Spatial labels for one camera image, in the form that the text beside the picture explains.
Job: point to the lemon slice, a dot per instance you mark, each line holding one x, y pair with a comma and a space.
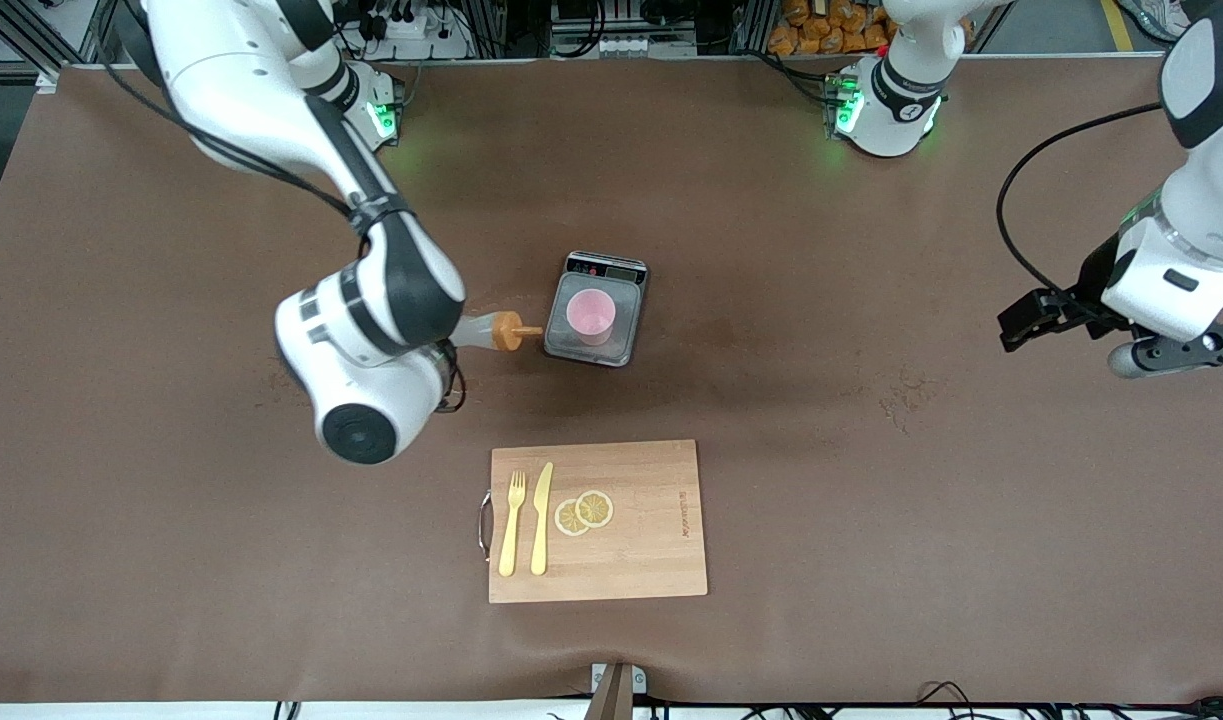
568, 520
596, 508

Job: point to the white power strip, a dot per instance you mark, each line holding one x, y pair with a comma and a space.
411, 35

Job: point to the brown table cover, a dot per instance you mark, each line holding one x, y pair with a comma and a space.
871, 560

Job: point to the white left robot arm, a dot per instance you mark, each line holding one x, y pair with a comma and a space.
1201, 200

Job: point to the sauce bottle with orange cap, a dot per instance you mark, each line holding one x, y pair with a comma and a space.
486, 332

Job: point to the yellow plastic knife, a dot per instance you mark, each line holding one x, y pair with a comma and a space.
541, 520

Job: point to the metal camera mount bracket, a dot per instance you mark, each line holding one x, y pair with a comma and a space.
616, 690

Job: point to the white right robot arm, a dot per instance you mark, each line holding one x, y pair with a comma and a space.
251, 90

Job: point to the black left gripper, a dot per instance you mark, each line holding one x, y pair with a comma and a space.
1089, 290

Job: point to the wooden cutting board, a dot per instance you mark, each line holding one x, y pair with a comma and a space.
641, 550

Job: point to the yellow plastic fork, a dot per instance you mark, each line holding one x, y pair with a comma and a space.
511, 530

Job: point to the aluminium frame profile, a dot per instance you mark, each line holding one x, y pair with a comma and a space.
31, 40

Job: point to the bag of orange snacks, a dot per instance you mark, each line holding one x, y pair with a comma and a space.
821, 30

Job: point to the silver kitchen scale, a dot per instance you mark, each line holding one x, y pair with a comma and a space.
626, 345

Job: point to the pink plastic cup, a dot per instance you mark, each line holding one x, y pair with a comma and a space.
591, 315

